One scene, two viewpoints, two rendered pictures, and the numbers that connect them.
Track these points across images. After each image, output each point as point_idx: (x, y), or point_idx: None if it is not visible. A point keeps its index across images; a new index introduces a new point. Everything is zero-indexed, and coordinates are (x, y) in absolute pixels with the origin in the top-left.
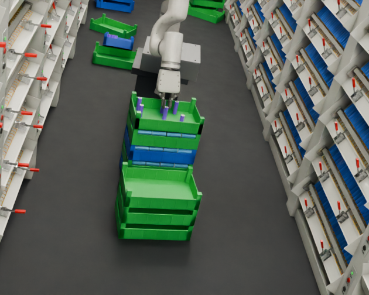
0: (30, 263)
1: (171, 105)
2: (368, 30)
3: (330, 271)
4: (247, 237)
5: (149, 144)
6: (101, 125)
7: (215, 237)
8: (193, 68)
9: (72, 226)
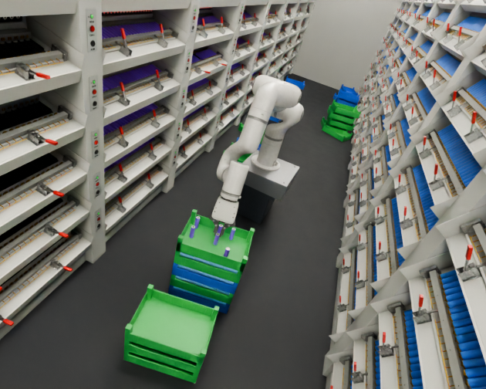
0: (14, 371)
1: (222, 234)
2: (465, 230)
3: None
4: None
5: (190, 266)
6: None
7: (224, 386)
8: (280, 190)
9: (89, 330)
